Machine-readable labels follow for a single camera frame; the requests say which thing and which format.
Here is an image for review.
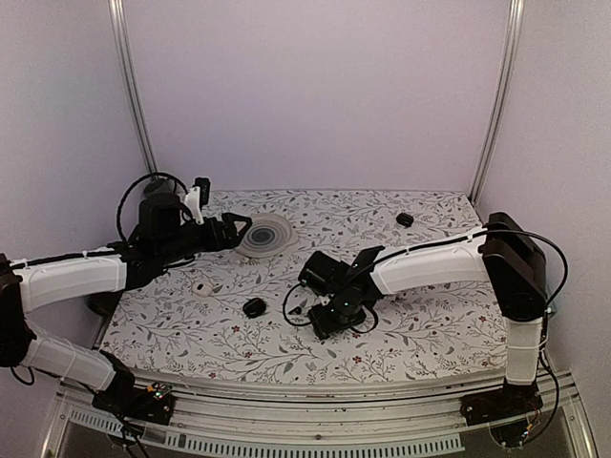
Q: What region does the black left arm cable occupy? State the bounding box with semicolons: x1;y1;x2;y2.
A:
115;172;192;239

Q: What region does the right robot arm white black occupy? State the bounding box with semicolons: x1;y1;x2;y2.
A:
298;212;548;416

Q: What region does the aluminium frame post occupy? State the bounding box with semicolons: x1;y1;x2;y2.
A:
469;0;525;206
108;0;158;173

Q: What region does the white earbud case small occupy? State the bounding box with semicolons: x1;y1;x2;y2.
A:
193;282;213;298

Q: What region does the right aluminium frame post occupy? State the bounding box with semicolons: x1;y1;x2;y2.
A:
469;0;525;206

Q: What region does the black open earbud case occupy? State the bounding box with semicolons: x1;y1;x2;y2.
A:
242;298;266;319

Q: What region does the grey mug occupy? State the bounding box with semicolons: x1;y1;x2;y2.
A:
142;177;176;198

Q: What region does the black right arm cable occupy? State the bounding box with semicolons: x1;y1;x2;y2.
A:
283;281;378;335

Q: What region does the left aluminium frame post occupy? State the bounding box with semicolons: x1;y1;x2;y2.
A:
108;0;158;173

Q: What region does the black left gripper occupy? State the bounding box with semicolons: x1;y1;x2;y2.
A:
158;211;252;265

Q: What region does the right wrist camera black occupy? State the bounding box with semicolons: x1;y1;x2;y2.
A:
298;251;351;296

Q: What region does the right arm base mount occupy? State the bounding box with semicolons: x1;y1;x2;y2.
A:
459;386;543;448

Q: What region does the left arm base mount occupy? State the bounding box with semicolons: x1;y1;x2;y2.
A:
92;382;176;426

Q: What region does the black closed earbud case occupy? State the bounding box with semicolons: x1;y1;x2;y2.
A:
396;213;414;228

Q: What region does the aluminium front rail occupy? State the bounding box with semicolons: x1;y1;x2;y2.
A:
41;370;602;457

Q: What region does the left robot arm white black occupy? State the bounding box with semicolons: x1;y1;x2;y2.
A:
1;186;252;414

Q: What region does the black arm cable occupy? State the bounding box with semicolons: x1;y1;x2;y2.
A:
283;281;378;335
115;172;192;239

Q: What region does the grey swirl ceramic plate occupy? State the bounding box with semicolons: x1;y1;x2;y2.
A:
236;213;298;259

